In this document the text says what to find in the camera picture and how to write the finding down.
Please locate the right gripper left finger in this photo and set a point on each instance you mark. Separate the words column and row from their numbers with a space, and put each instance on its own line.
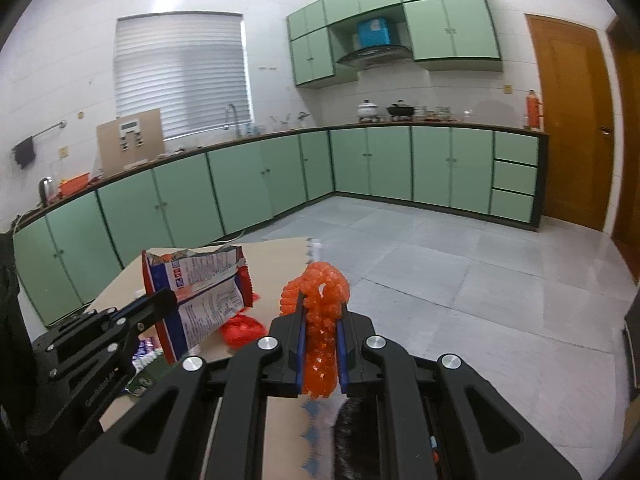
column 203, row 420

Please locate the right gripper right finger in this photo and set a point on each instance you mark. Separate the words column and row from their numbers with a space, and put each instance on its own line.
column 443, row 420

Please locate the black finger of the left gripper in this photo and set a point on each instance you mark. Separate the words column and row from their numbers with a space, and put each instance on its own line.
column 147, row 310

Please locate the red blue snack wrapper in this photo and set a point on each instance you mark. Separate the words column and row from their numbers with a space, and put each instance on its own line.
column 211, row 286

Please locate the orange foam fruit net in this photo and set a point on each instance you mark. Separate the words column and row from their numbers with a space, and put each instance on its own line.
column 325, row 291

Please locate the black trash bin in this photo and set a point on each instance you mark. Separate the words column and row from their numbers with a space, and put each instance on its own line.
column 359, row 439

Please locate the red plastic bag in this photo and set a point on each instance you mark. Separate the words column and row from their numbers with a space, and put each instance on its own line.
column 241, row 330

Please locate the green base cabinets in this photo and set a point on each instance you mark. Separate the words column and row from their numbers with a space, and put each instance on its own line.
column 67, row 254

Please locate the orange basket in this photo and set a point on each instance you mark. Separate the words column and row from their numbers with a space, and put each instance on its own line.
column 68, row 187

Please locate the steel kettle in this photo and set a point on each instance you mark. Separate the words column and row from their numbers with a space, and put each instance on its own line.
column 47, row 191

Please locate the cardboard box with scale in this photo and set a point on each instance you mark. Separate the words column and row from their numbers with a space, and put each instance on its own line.
column 129, row 141

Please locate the chrome sink faucet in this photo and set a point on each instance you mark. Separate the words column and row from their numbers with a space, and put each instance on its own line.
column 231, row 120

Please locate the dark hanging towel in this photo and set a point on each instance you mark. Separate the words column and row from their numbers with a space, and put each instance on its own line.
column 24, row 152

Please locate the brown wooden door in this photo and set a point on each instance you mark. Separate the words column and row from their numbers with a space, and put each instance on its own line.
column 625, row 234
column 577, row 112

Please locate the window blinds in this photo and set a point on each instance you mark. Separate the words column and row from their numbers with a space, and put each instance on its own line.
column 189, row 65

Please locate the white cooking pot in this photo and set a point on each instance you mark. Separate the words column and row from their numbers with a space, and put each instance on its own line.
column 367, row 112

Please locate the black wok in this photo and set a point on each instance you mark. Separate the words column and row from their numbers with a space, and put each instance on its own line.
column 400, row 112

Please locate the orange thermos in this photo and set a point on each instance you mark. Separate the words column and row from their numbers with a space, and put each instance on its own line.
column 533, row 111

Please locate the range hood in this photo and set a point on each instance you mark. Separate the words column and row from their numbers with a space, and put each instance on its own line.
column 374, row 56

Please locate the blue box above hood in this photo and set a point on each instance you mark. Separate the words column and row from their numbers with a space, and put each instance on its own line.
column 374, row 33

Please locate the towel rail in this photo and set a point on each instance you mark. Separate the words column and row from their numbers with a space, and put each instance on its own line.
column 47, row 129

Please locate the green wall cabinets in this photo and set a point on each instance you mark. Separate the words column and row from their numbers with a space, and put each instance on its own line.
column 442, row 35

